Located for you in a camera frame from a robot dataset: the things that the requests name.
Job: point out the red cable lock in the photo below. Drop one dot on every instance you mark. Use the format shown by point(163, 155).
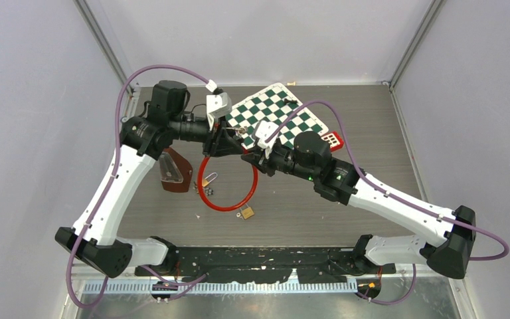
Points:
point(235, 185)

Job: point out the red white grid block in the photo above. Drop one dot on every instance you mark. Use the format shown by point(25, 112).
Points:
point(334, 140)

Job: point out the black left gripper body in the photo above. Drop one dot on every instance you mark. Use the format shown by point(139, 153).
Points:
point(216, 134)

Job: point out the green white chess mat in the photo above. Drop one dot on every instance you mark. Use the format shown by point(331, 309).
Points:
point(267, 104)

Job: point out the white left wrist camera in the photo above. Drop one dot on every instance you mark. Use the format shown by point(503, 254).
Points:
point(217, 106)

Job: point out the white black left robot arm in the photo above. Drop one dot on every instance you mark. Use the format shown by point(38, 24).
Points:
point(93, 238)

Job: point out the aluminium corner frame post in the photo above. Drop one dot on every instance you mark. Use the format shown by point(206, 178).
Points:
point(427, 21)

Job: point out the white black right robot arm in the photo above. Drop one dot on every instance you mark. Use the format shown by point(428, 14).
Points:
point(441, 238)

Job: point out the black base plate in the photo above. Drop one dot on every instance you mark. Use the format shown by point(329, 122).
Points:
point(267, 265)

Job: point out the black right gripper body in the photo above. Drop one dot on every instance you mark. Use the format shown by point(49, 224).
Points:
point(281, 159)

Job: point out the brass padlock with long shackle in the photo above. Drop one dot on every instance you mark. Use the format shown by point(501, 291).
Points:
point(245, 212)

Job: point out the left aluminium frame post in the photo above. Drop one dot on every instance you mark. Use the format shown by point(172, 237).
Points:
point(101, 28)

